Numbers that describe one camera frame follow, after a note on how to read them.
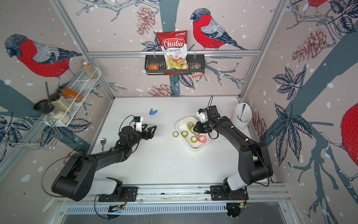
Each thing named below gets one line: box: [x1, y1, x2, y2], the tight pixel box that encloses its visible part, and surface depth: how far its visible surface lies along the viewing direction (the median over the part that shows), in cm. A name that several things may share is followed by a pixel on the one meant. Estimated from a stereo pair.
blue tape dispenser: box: [149, 108, 159, 115], surface depth 112 cm
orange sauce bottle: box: [57, 87, 84, 104], surface depth 73 cm
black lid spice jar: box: [33, 98, 61, 119], surface depth 60 cm
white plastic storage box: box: [176, 116, 211, 150], surface depth 97 cm
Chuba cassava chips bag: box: [156, 30, 189, 70], surface depth 84 cm
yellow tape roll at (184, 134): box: [180, 130, 189, 139], surface depth 99 cm
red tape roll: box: [197, 134, 207, 144], surface depth 96 cm
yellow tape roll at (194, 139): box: [190, 135, 198, 144], surface depth 95 cm
